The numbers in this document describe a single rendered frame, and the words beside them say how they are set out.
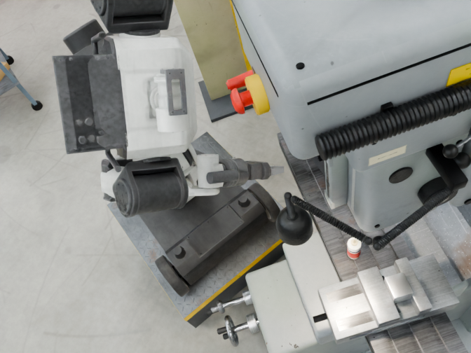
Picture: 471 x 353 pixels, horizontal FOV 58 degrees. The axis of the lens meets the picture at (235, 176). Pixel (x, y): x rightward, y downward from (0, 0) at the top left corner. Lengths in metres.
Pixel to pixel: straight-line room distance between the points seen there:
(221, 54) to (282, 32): 2.31
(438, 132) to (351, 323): 0.72
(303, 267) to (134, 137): 0.79
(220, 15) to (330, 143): 2.20
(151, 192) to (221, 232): 0.92
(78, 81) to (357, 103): 0.59
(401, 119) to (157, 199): 0.60
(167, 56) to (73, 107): 0.22
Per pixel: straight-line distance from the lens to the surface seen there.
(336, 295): 1.31
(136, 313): 2.54
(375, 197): 0.85
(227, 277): 1.99
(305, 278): 1.49
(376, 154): 0.67
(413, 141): 0.70
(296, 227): 0.82
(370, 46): 0.51
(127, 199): 0.97
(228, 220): 1.88
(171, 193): 1.00
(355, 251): 1.36
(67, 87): 0.93
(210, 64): 2.87
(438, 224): 1.53
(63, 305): 2.77
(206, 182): 1.26
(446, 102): 0.58
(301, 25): 0.55
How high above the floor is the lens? 2.23
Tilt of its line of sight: 56 degrees down
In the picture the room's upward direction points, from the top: 22 degrees counter-clockwise
